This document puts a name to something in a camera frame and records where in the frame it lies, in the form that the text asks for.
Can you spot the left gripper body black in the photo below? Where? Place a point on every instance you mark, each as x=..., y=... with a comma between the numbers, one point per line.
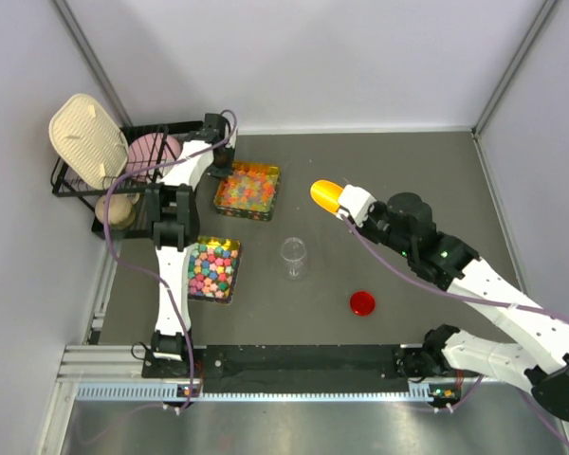
x=220, y=172

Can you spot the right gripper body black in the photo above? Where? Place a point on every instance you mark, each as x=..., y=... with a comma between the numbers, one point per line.
x=369, y=227

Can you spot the green tin translucent star candies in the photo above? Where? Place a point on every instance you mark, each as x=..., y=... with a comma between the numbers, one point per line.
x=250, y=192

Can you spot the orange plastic scoop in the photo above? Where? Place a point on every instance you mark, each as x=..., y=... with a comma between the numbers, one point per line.
x=326, y=195

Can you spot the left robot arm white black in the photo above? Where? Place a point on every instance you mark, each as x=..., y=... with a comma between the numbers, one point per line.
x=174, y=225

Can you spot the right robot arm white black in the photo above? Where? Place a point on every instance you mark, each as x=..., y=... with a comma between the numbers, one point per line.
x=536, y=360

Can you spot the tin with opaque star candies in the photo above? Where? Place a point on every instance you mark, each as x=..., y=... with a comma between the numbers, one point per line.
x=213, y=268

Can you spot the pink bowl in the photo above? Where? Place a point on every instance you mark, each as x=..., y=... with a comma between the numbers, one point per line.
x=151, y=149

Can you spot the red round lid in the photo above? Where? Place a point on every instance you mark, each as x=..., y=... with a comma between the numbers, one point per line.
x=362, y=303

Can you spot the clear plastic cup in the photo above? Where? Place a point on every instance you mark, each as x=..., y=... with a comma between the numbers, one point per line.
x=294, y=256

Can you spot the beige round bowl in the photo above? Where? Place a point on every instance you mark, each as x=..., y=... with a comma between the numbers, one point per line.
x=121, y=212

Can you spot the beige ribbed tray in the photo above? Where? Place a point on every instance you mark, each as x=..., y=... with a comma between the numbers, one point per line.
x=89, y=141

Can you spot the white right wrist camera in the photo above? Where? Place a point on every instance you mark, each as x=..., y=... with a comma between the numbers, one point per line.
x=354, y=204

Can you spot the black wire dish rack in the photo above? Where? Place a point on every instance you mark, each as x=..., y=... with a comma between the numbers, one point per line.
x=66, y=183

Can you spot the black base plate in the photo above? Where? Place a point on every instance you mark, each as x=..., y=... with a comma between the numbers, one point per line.
x=315, y=368

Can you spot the grey slotted cable duct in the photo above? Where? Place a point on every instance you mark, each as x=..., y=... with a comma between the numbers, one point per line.
x=174, y=393

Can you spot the aluminium frame rail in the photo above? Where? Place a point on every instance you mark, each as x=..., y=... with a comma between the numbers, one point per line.
x=270, y=309

